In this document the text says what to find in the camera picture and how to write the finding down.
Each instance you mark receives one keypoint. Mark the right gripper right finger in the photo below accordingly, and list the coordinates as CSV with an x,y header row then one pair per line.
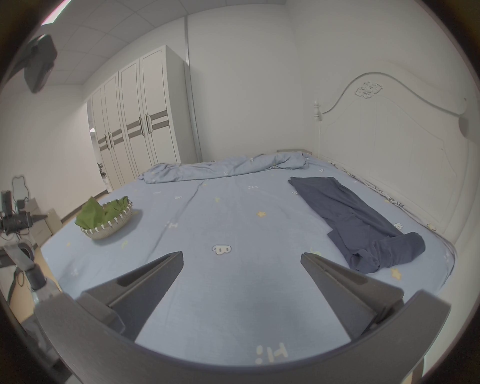
x,y
348,296

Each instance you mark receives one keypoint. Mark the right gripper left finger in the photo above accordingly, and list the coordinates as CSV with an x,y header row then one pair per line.
x,y
146,292

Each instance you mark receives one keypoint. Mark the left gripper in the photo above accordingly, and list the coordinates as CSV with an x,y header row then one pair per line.
x,y
17,222

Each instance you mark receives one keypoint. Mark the green shorts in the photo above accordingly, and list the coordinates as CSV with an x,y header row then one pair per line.
x,y
90,217

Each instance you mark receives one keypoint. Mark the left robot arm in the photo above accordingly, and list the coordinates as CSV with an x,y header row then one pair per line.
x,y
18,258

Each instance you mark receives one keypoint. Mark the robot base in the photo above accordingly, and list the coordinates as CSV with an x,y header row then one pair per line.
x,y
35,330

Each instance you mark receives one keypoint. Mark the round woven basket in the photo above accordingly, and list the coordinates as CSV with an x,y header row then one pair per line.
x,y
108,230

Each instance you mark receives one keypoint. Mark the bed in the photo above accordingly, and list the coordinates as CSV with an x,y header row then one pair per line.
x,y
243,210

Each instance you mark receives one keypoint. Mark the dark blue trousers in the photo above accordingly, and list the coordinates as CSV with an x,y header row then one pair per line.
x,y
337,202

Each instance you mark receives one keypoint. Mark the pale blue quilt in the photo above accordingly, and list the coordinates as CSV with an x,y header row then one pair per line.
x,y
225,168

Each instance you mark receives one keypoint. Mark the white wardrobe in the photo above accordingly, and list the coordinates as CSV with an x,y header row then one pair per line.
x,y
150,112

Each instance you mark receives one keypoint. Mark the pale wall pipe duct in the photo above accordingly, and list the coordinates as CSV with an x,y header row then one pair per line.
x,y
193,93

